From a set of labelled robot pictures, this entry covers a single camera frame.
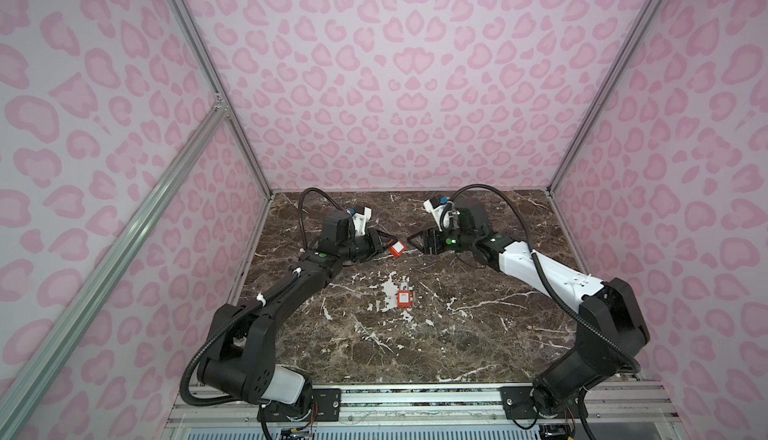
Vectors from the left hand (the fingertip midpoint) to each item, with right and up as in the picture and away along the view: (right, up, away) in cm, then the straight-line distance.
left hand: (399, 237), depth 80 cm
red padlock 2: (-1, -3, 0) cm, 3 cm away
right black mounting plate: (+29, -40, -6) cm, 50 cm away
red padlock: (+2, -19, +10) cm, 22 cm away
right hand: (+5, 0, +1) cm, 5 cm away
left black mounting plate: (-18, -41, -6) cm, 46 cm away
